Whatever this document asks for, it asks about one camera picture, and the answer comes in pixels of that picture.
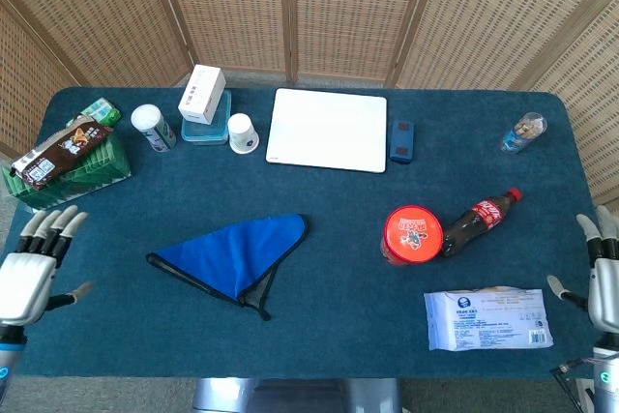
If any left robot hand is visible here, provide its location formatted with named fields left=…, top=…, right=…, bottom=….
left=0, top=204, right=95, bottom=330

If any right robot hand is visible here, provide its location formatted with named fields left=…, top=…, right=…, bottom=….
left=545, top=204, right=619, bottom=332

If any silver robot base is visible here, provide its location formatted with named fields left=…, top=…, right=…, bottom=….
left=192, top=377, right=405, bottom=413

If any white wet wipes pack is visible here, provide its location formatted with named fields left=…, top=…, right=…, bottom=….
left=424, top=285, right=555, bottom=352

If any brown snack bag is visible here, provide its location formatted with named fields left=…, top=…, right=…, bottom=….
left=10, top=114, right=115, bottom=192

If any cola bottle red cap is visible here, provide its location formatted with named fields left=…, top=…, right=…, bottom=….
left=438, top=187, right=524, bottom=259

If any small clear jar blue label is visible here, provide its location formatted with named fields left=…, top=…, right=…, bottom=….
left=499, top=111, right=549, bottom=155

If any green tissue pack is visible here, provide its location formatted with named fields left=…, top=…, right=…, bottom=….
left=67, top=97, right=122, bottom=129

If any red lidded round can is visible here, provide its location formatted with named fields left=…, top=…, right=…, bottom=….
left=379, top=204, right=445, bottom=268

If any white green cylindrical can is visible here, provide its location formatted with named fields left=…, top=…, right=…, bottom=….
left=130, top=103, right=178, bottom=154

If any clear container blue lid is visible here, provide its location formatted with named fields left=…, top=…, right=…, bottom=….
left=181, top=89, right=233, bottom=146

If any blue whiteboard eraser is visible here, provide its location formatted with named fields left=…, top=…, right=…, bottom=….
left=389, top=117, right=416, bottom=162

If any white cardboard box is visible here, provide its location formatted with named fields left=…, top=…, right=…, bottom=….
left=177, top=64, right=227, bottom=125

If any white floral paper cup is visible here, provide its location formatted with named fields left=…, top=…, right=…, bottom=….
left=227, top=112, right=260, bottom=156

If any blue table cloth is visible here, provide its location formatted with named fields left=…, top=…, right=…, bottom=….
left=0, top=86, right=599, bottom=381

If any white whiteboard black rim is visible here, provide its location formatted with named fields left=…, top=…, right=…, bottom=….
left=264, top=87, right=389, bottom=175

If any woven bamboo folding screen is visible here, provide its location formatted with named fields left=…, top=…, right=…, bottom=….
left=0, top=0, right=619, bottom=211

